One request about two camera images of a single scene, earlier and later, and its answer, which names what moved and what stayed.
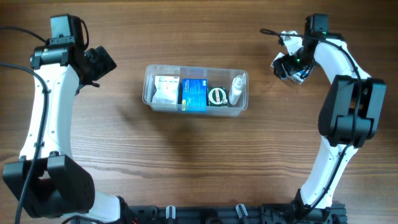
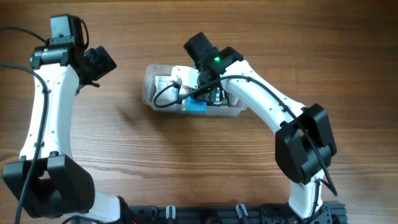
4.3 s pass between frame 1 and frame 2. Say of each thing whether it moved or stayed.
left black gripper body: stayed
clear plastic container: stayed
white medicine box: stayed
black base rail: stayed
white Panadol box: moved
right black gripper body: moved
